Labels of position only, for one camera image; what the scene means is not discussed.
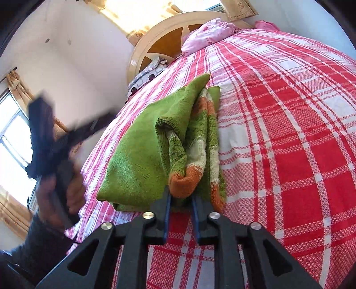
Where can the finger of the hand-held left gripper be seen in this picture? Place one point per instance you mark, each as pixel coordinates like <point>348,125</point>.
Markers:
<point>91,125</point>

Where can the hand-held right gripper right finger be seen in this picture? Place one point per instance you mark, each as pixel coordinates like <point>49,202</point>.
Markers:
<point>197,222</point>

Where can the window behind headboard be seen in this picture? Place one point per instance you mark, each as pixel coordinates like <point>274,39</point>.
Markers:
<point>194,4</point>

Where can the pink cloth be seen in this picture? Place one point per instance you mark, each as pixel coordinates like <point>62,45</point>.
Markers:
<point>265,25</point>

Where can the cream wooden headboard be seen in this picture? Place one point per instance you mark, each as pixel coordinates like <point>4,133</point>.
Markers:
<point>164,41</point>

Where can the pink floral pillow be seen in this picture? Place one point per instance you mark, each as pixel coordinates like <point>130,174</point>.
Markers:
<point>208,33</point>

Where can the person's left forearm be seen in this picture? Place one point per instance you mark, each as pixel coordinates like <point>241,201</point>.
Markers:
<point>33,250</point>

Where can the grey patterned pillow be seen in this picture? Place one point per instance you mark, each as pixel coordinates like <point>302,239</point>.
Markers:
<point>144,77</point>

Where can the black curtain rod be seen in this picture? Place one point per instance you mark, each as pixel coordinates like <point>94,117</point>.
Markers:
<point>9,72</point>

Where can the side wall window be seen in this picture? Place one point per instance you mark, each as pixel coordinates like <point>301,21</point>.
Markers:
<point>11,144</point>

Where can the person's left hand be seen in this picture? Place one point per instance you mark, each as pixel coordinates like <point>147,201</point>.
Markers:
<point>76,189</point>

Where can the yellow curtain with valance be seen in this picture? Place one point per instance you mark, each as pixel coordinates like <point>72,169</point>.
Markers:
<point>133,16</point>

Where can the red plaid bed sheet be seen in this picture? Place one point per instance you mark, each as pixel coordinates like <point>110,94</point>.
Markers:
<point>292,139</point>

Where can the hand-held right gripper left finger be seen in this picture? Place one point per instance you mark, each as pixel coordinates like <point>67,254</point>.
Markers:
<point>167,219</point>

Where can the yellow patterned curtain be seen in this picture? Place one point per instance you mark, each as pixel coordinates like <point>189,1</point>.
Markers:
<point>14,211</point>
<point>239,8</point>

